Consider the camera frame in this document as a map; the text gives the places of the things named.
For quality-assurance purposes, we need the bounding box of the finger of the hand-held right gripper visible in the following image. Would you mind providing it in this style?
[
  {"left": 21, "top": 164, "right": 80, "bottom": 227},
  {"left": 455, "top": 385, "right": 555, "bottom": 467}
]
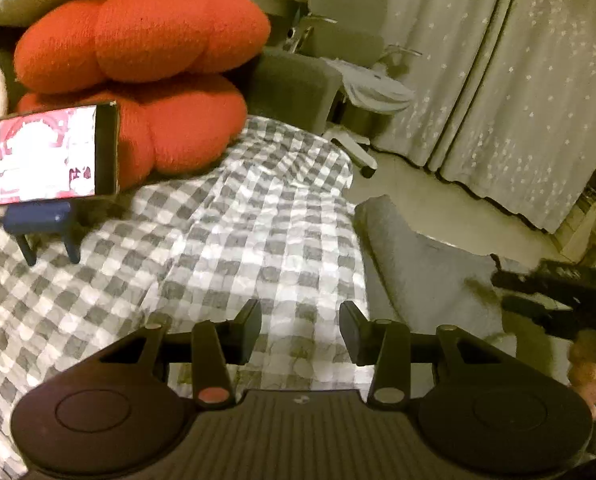
[
  {"left": 492, "top": 266, "right": 571, "bottom": 302},
  {"left": 500, "top": 294, "right": 554, "bottom": 329}
]

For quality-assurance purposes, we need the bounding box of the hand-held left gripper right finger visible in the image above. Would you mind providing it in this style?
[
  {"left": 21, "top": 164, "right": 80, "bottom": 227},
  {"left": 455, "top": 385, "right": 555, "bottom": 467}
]
[{"left": 339, "top": 301, "right": 503, "bottom": 407}]

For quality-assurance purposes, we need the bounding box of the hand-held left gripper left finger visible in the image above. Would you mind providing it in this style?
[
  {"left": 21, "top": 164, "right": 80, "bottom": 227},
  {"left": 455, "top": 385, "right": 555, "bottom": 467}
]
[{"left": 98, "top": 299, "right": 263, "bottom": 407}]

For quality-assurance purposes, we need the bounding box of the grey knit garment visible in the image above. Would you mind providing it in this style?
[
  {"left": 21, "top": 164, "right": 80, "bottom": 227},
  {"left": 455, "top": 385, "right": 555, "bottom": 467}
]
[{"left": 353, "top": 195, "right": 546, "bottom": 363}]

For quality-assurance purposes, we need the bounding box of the person's right hand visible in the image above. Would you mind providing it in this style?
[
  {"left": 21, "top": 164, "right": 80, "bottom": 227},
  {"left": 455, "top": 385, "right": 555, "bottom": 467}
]
[{"left": 568, "top": 331, "right": 596, "bottom": 423}]

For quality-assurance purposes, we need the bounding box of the wooden shelf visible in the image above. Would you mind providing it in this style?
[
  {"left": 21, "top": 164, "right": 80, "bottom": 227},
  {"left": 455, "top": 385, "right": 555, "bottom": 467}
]
[{"left": 560, "top": 157, "right": 596, "bottom": 267}]

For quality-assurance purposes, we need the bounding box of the grey white checkered blanket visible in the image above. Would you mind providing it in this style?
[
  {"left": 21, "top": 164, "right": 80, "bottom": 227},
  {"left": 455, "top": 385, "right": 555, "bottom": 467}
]
[{"left": 0, "top": 115, "right": 375, "bottom": 480}]

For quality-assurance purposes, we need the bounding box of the star-patterned curtain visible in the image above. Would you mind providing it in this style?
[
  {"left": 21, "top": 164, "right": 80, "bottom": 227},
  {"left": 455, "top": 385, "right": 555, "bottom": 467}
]
[{"left": 378, "top": 0, "right": 596, "bottom": 234}]

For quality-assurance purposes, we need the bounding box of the red puffy cushion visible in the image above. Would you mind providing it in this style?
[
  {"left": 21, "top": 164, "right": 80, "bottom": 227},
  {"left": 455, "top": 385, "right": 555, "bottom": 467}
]
[
  {"left": 14, "top": 0, "right": 273, "bottom": 96},
  {"left": 17, "top": 75, "right": 250, "bottom": 194}
]

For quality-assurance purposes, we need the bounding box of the blue phone stand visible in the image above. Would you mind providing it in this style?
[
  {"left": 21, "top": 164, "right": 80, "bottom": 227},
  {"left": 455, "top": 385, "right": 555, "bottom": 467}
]
[{"left": 3, "top": 201, "right": 82, "bottom": 267}]

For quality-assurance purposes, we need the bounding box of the dark green sofa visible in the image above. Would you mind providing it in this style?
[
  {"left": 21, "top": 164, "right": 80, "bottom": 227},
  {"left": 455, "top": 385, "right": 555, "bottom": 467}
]
[{"left": 227, "top": 47, "right": 345, "bottom": 137}]

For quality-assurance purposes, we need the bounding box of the grey office chair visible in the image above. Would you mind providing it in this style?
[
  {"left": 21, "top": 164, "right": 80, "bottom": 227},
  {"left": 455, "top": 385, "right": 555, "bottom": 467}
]
[{"left": 289, "top": 0, "right": 425, "bottom": 179}]

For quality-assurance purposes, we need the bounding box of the smartphone with lit screen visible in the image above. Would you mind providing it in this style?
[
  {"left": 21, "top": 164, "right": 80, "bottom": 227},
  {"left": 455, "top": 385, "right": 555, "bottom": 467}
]
[{"left": 0, "top": 101, "right": 122, "bottom": 209}]

